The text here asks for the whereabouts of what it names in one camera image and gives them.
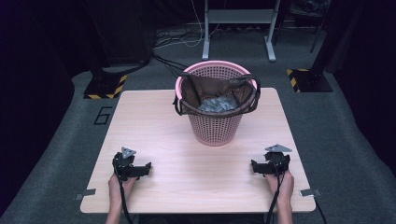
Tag white metal desk frame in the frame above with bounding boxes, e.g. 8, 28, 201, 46
201, 0, 281, 63

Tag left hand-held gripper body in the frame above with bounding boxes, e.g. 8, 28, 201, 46
112, 147, 138, 182

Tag black stand with striped base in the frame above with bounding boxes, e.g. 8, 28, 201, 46
81, 0, 151, 100
286, 0, 367, 93

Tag thin black cable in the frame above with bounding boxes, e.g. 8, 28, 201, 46
314, 196, 329, 224

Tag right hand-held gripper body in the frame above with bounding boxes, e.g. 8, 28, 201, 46
264, 144, 293, 177

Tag dark curtain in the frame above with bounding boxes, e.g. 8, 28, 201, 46
0, 0, 108, 216

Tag white floor cables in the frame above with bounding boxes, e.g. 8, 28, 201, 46
152, 0, 225, 50

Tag black floor cables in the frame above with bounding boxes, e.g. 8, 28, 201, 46
151, 53, 190, 78

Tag dark brown garbage bag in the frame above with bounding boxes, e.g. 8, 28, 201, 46
172, 71, 262, 119

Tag pink plastic mesh basket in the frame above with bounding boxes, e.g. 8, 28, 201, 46
174, 60, 259, 147

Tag person's left hand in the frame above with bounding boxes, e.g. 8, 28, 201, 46
107, 173, 138, 203

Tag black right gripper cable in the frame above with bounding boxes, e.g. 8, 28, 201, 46
264, 153, 286, 224

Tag person's right hand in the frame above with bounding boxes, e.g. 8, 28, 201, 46
265, 169, 295, 203

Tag grey tape strip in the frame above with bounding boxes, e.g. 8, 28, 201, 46
75, 188, 97, 201
299, 188, 322, 198

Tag crumpled grey paper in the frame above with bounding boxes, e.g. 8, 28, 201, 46
198, 95, 238, 114

